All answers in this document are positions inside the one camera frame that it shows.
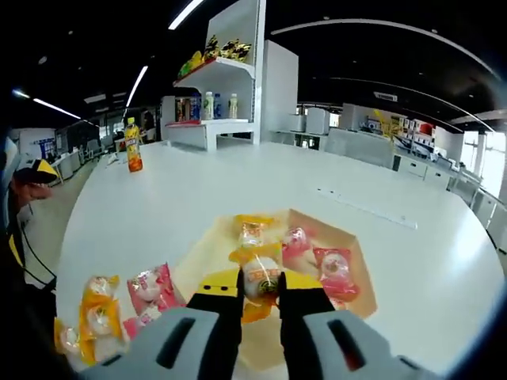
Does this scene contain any yellow figure display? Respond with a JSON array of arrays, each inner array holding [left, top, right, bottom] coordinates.
[[372, 109, 405, 139]]

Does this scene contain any white drawer cabinet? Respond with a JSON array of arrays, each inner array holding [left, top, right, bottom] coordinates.
[[398, 154, 455, 189]]

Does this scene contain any blue snack box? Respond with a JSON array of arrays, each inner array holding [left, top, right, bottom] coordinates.
[[186, 93, 202, 121]]

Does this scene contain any ceiling light strip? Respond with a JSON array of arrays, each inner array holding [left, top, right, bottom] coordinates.
[[168, 0, 205, 31], [33, 97, 82, 120], [125, 65, 150, 110]]

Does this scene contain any beige hexagonal bowl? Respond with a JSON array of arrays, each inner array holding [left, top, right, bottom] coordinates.
[[170, 207, 379, 369]]

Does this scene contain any grey perforated partition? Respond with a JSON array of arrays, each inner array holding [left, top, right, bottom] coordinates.
[[324, 127, 395, 169]]

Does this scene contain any orange marshmallow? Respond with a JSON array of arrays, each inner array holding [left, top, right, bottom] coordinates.
[[233, 213, 276, 249], [78, 274, 131, 367], [228, 243, 288, 324], [53, 316, 85, 357]]

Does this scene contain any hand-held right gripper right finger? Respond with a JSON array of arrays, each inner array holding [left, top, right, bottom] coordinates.
[[279, 271, 439, 380]]

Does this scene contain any white cube appliance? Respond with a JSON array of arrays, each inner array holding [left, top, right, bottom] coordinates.
[[307, 107, 330, 135]]

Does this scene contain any blue white notice board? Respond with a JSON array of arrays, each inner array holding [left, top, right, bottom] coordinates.
[[33, 136, 56, 159]]

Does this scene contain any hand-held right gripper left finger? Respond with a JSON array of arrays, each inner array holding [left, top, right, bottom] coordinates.
[[77, 268, 243, 380]]

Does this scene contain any yellow green snack bag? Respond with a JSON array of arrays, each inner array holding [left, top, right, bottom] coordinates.
[[177, 50, 207, 78]]

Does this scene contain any white square pillar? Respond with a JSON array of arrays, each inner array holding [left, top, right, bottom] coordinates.
[[263, 39, 300, 146]]

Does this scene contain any pink marshmallow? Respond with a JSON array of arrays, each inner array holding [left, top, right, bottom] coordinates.
[[281, 226, 320, 274], [121, 304, 163, 340], [312, 247, 361, 308], [126, 263, 187, 316]]

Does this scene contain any person's left hand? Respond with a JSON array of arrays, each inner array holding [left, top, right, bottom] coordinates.
[[11, 180, 54, 214]]

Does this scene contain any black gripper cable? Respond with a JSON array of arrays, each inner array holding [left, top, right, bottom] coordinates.
[[19, 221, 56, 292]]

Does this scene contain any orange drink bottle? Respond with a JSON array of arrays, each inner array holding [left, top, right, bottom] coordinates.
[[124, 116, 144, 173]]

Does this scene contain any black yellow snack bag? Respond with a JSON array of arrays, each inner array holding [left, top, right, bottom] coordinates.
[[204, 34, 221, 60], [219, 38, 253, 63]]

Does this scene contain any white display shelf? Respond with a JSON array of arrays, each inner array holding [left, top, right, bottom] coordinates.
[[162, 0, 267, 152]]

